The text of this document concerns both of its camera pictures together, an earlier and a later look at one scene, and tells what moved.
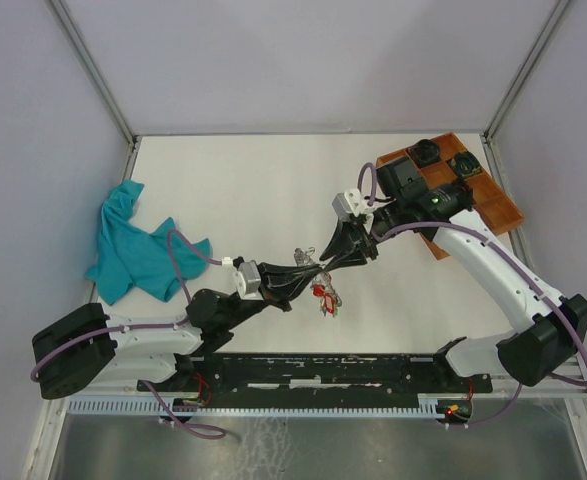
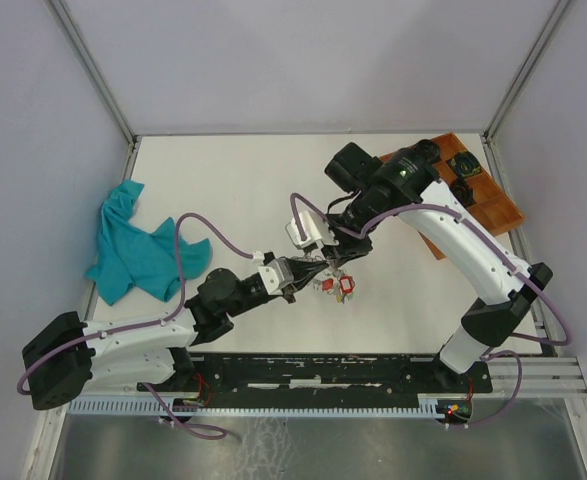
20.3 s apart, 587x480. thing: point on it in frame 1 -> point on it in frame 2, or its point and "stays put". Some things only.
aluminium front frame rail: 505,386 stays put
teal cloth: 129,256 stays put
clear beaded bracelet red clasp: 321,282 -> 339,283
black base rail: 320,377 stays put
